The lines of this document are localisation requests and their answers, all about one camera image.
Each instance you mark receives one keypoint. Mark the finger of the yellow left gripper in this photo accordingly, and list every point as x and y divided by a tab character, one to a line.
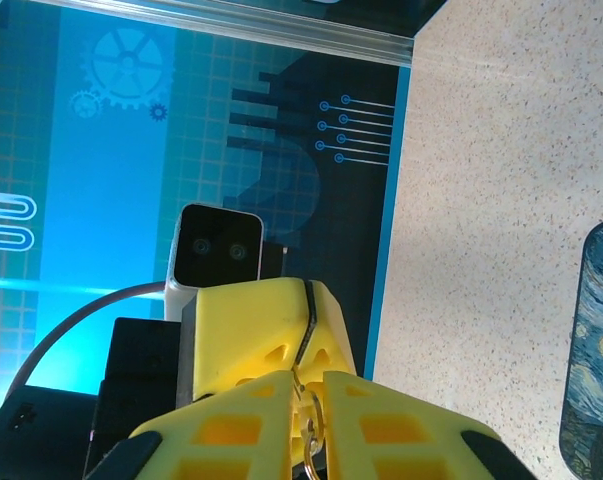
331	340
246	330

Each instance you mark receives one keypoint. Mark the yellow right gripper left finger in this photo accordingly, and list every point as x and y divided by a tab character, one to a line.
231	430

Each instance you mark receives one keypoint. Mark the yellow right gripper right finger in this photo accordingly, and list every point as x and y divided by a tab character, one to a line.
396	435

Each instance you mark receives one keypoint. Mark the starry night print tin box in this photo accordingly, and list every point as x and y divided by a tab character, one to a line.
596	350

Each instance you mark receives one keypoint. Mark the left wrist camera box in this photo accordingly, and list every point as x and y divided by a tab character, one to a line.
216	245

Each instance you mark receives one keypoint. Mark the aluminium frame post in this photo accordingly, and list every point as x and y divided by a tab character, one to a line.
281	30

